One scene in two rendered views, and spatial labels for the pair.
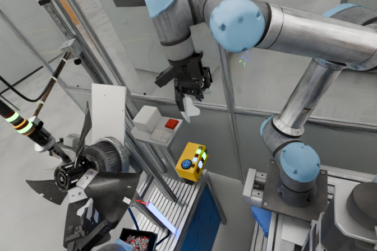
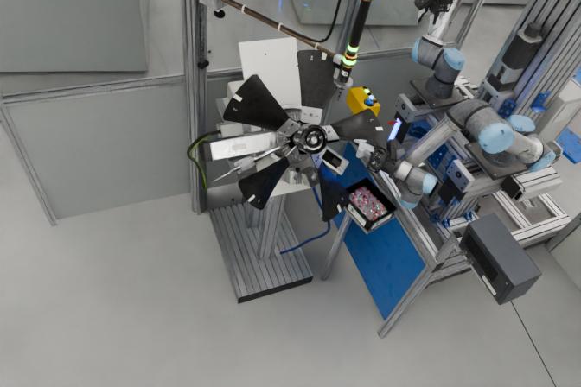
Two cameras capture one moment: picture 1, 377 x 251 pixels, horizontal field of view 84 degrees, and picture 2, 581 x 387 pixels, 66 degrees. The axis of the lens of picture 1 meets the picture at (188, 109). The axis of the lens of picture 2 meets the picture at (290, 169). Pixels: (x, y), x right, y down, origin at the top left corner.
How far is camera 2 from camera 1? 1.96 m
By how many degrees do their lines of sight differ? 47
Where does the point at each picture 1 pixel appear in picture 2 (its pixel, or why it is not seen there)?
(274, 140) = (432, 53)
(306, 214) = (454, 99)
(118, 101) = (289, 56)
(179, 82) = (442, 1)
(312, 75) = not seen: outside the picture
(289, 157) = (451, 56)
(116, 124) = (290, 85)
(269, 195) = (430, 99)
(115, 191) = (365, 127)
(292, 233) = not seen: hidden behind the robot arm
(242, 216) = not seen: hidden behind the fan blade
